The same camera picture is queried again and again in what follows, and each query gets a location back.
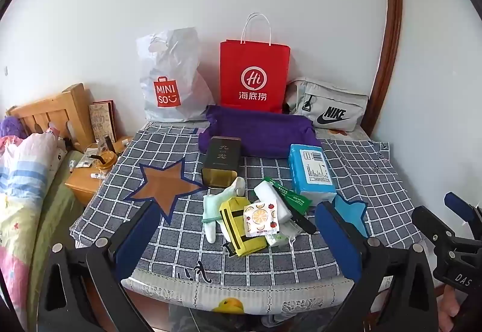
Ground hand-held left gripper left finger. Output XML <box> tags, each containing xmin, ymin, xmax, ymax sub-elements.
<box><xmin>38</xmin><ymin>200</ymin><xmax>162</xmax><ymax>332</ymax></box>

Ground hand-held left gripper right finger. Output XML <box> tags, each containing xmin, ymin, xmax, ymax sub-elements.
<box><xmin>315</xmin><ymin>200</ymin><xmax>439</xmax><ymax>332</ymax></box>

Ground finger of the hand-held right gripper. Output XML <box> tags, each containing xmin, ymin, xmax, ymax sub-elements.
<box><xmin>411</xmin><ymin>206</ymin><xmax>458</xmax><ymax>253</ymax></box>
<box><xmin>443</xmin><ymin>192</ymin><xmax>482</xmax><ymax>238</ymax></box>

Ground green packet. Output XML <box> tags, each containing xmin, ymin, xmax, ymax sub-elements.
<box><xmin>262</xmin><ymin>177</ymin><xmax>312</xmax><ymax>209</ymax></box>

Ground fruit-print packet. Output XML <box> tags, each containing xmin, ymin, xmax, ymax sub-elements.
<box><xmin>243</xmin><ymin>201</ymin><xmax>281</xmax><ymax>238</ymax></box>

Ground white sponge block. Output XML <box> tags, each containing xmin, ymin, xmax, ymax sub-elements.
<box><xmin>254</xmin><ymin>181</ymin><xmax>294</xmax><ymax>223</ymax></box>

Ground white and green sock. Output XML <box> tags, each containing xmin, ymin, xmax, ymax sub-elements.
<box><xmin>201</xmin><ymin>177</ymin><xmax>247</xmax><ymax>244</ymax></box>

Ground yellow striped pouch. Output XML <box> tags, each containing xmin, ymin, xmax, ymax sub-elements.
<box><xmin>219</xmin><ymin>196</ymin><xmax>268</xmax><ymax>257</ymax></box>

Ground purple fabric storage bin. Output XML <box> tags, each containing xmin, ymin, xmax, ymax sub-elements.
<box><xmin>198</xmin><ymin>105</ymin><xmax>322</xmax><ymax>158</ymax></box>

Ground person's right hand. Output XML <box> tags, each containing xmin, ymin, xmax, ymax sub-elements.
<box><xmin>439</xmin><ymin>285</ymin><xmax>469</xmax><ymax>332</ymax></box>

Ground black flat strip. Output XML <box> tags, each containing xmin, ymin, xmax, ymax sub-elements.
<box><xmin>290</xmin><ymin>208</ymin><xmax>317</xmax><ymax>235</ymax></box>

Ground grey checked star tablecloth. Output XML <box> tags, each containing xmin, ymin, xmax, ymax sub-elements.
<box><xmin>70</xmin><ymin>119</ymin><xmax>422</xmax><ymax>285</ymax></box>

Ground blue tissue pack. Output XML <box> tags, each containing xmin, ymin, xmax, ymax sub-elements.
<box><xmin>288</xmin><ymin>144</ymin><xmax>337</xmax><ymax>206</ymax></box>

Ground wooden bedside table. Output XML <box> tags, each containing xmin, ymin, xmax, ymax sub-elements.
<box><xmin>65</xmin><ymin>135</ymin><xmax>133</xmax><ymax>206</ymax></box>

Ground green bed sheet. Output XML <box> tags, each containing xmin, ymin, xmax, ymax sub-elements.
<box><xmin>23</xmin><ymin>150</ymin><xmax>88</xmax><ymax>280</ymax></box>

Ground amber glass cup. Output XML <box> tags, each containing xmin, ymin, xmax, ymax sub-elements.
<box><xmin>93</xmin><ymin>151</ymin><xmax>115</xmax><ymax>170</ymax></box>

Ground white duck-print table cover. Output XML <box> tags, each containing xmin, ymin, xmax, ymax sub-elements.
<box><xmin>120</xmin><ymin>267</ymin><xmax>377</xmax><ymax>315</ymax></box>

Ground dark tea tin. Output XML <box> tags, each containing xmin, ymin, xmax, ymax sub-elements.
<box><xmin>200</xmin><ymin>136</ymin><xmax>242</xmax><ymax>190</ymax></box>

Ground brown patterned book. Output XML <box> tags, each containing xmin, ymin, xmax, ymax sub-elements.
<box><xmin>89</xmin><ymin>100</ymin><xmax>118</xmax><ymax>144</ymax></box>

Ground pastel striped blanket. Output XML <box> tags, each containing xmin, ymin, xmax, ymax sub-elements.
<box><xmin>0</xmin><ymin>132</ymin><xmax>68</xmax><ymax>332</ymax></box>

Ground grey waist bag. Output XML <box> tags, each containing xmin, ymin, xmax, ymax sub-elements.
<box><xmin>284</xmin><ymin>77</ymin><xmax>369</xmax><ymax>129</ymax></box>

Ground wooden headboard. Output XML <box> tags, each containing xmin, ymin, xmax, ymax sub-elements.
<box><xmin>8</xmin><ymin>83</ymin><xmax>96</xmax><ymax>154</ymax></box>

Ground purple fluffy cushion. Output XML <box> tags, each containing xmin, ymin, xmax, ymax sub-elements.
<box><xmin>0</xmin><ymin>117</ymin><xmax>28</xmax><ymax>139</ymax></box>

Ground white plastic shopping bag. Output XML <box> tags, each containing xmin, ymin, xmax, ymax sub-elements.
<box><xmin>136</xmin><ymin>27</ymin><xmax>215</xmax><ymax>122</ymax></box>

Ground red paper bag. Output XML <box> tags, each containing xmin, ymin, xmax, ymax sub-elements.
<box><xmin>219</xmin><ymin>13</ymin><xmax>291</xmax><ymax>115</ymax></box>

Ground brown wooden door frame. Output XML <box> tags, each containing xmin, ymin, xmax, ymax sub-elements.
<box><xmin>359</xmin><ymin>0</ymin><xmax>404</xmax><ymax>137</ymax></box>

